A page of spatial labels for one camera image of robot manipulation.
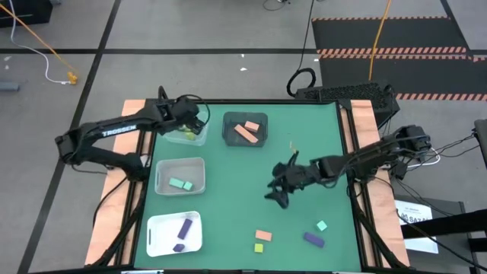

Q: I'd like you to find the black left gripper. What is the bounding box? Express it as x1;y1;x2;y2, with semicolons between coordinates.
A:
161;95;205;135

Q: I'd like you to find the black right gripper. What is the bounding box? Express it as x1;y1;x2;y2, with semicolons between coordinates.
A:
264;158;324;210

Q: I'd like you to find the long orange block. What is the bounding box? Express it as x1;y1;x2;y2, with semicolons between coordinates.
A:
233;123;259;145

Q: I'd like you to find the clear plastic bin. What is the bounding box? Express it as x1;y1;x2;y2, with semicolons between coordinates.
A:
162;110;210;148

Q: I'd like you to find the dark translucent plastic bin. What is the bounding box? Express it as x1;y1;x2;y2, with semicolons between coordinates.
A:
221;111;269;148

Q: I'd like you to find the pale grey plastic bin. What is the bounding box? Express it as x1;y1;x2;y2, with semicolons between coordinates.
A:
154;157;207;197

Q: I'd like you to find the green table mat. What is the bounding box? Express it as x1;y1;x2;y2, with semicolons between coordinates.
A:
133;100;362;272

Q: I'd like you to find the white plastic tray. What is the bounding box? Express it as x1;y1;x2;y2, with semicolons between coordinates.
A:
146;210;203;257

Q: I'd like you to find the black perforated box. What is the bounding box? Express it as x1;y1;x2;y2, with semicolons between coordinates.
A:
294;82;401;129

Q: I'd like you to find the white paper sign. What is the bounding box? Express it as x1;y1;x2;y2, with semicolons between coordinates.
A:
394;199;440;255

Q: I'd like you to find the black metal beam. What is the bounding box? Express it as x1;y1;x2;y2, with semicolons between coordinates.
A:
401;209;487;240

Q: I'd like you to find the black hazard-striped floor mat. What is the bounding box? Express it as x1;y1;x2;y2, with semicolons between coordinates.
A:
311;16;487;102

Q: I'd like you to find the black cabinet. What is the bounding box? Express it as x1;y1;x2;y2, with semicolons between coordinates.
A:
0;0;53;28

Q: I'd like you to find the black aluminium table frame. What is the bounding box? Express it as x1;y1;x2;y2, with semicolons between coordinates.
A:
91;85;410;274

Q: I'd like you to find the black coiled cable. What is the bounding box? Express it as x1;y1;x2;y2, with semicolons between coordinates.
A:
285;0;317;98

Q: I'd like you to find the white cable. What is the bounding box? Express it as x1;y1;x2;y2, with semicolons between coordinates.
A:
416;146;442;168
8;0;72;84

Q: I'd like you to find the yellow cable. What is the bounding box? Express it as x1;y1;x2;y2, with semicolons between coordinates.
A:
368;0;393;82
0;2;79;77

